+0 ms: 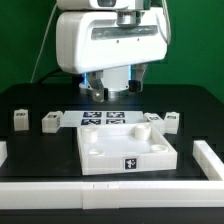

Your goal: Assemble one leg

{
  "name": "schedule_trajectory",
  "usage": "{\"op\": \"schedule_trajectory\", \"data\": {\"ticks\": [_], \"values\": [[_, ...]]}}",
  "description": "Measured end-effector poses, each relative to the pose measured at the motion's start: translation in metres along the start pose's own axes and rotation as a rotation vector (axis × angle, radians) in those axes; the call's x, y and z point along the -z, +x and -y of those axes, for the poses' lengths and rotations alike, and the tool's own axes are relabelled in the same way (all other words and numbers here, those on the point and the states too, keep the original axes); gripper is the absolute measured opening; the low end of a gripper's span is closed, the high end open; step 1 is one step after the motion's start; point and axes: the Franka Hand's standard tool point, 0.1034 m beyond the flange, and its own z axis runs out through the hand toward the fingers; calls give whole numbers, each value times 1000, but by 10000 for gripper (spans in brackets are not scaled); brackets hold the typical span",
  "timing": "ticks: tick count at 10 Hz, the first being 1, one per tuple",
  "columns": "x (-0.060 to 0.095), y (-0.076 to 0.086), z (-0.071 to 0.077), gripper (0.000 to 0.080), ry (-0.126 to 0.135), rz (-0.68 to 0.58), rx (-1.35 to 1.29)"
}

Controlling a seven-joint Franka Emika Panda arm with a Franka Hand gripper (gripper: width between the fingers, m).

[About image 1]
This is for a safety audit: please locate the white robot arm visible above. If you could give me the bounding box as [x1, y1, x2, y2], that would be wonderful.
[56, 0, 171, 102]

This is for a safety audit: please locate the white square table top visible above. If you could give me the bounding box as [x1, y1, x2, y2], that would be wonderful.
[77, 123, 177, 175]

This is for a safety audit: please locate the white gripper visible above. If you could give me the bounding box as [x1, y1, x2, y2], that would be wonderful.
[56, 7, 167, 102]

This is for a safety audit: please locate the white U-shaped obstacle fence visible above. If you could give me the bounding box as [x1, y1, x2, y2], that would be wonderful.
[0, 140, 224, 210]

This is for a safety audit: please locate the black cable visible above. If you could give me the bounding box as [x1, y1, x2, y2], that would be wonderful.
[35, 68, 83, 84]

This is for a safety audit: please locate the white sheet with tags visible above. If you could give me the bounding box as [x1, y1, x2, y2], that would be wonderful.
[62, 111, 147, 127]

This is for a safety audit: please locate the white cable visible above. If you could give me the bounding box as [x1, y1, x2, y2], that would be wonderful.
[30, 3, 58, 84]

